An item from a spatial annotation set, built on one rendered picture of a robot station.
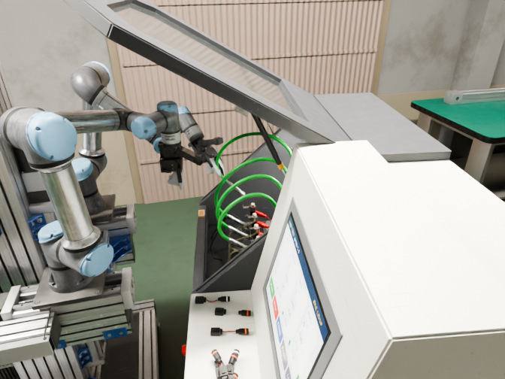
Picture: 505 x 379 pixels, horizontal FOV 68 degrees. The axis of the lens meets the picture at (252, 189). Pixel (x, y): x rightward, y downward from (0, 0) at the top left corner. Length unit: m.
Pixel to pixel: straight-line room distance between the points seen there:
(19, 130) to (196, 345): 0.79
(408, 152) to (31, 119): 1.06
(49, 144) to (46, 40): 2.55
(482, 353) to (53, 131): 1.00
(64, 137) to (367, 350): 0.86
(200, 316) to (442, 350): 0.89
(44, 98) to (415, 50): 3.52
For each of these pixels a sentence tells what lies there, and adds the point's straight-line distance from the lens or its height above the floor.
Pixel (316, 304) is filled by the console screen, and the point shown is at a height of 1.40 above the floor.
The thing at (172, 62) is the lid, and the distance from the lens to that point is 1.03.
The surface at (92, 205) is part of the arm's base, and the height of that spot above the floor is 1.08.
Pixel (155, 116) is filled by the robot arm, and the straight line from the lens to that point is 1.38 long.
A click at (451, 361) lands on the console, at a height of 1.49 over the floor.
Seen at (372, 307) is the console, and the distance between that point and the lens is 0.62.
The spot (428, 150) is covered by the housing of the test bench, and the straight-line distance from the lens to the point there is 1.31.
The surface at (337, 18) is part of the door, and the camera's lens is 3.82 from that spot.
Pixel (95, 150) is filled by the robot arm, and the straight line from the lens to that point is 1.90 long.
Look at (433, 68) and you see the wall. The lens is 4.56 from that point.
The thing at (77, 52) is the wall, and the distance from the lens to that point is 3.56.
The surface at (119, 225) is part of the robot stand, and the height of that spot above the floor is 0.96.
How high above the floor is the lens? 1.97
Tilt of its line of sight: 29 degrees down
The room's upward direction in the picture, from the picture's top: 1 degrees counter-clockwise
